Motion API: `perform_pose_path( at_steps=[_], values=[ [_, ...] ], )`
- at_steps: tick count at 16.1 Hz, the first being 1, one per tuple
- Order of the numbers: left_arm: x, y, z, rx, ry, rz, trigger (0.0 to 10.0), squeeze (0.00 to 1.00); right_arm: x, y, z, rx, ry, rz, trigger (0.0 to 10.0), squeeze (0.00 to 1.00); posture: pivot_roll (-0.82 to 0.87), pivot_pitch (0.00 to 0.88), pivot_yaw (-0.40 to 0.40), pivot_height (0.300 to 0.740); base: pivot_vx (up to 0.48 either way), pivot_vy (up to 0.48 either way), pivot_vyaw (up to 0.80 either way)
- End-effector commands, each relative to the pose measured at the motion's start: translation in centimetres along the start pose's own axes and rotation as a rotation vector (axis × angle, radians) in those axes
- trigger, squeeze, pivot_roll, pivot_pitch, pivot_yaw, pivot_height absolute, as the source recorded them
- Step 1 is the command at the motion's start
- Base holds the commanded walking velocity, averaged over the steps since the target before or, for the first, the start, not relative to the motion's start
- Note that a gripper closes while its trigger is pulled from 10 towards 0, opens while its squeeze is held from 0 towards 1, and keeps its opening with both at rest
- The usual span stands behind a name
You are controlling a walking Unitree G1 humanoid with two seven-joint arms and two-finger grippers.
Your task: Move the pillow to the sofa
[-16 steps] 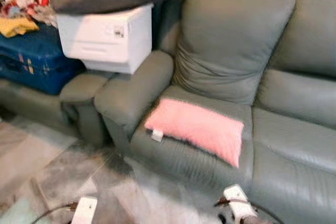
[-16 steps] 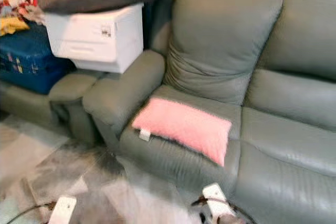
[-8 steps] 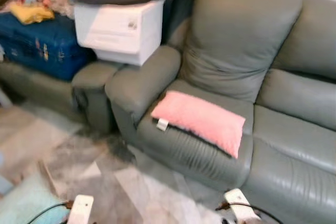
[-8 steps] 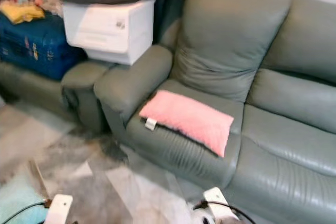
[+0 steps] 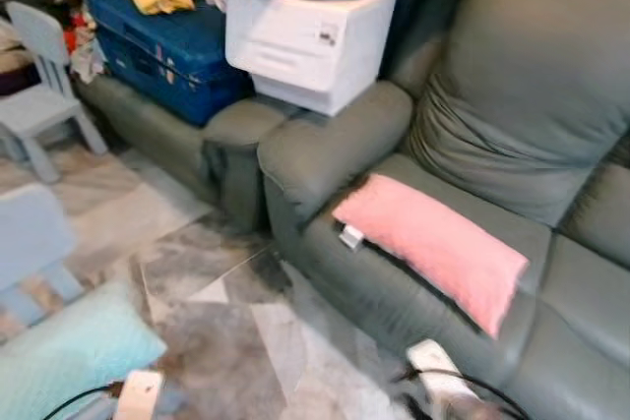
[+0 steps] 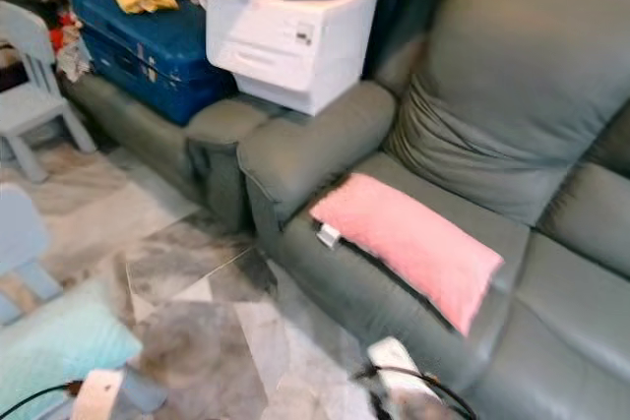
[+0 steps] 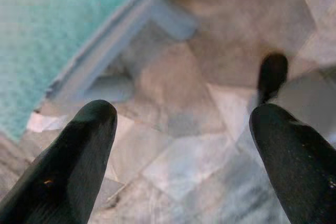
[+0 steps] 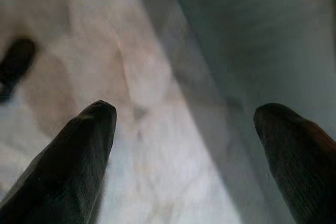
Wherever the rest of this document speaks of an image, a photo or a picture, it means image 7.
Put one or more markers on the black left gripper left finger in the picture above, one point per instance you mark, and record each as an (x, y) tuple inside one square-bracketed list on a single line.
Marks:
[(60, 166)]

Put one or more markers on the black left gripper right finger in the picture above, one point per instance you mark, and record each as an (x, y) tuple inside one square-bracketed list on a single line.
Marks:
[(299, 166)]

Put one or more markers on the teal fleece cushion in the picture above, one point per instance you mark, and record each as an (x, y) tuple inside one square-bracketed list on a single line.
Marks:
[(47, 37)]

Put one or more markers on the light blue child chair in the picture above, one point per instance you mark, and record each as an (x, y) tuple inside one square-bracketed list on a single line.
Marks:
[(123, 40)]

